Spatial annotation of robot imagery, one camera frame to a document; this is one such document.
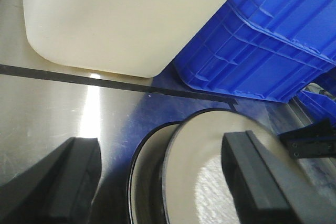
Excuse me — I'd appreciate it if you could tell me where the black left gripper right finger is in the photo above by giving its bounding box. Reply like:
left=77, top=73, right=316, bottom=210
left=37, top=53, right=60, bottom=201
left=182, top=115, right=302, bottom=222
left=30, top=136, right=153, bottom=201
left=222, top=131, right=335, bottom=223

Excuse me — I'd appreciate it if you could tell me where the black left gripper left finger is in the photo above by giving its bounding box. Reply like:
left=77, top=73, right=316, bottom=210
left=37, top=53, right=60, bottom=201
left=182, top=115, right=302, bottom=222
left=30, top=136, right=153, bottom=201
left=1, top=137, right=102, bottom=223

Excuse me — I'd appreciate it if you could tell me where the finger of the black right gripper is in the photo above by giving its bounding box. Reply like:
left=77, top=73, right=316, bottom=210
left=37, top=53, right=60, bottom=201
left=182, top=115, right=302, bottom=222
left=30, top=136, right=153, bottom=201
left=278, top=119, right=335, bottom=159

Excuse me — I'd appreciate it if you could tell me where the beige plate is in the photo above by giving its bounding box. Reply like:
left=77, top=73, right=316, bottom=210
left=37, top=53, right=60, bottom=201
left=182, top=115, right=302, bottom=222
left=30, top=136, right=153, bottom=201
left=162, top=108, right=287, bottom=224
left=126, top=121, right=181, bottom=223

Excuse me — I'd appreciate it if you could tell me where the blue plastic crate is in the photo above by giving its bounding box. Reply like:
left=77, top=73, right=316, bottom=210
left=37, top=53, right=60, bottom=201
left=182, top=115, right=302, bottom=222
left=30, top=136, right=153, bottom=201
left=173, top=0, right=335, bottom=102

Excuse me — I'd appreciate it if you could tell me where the beige plastic bin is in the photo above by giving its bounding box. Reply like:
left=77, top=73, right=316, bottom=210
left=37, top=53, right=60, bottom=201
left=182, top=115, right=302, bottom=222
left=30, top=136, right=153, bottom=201
left=23, top=0, right=226, bottom=78

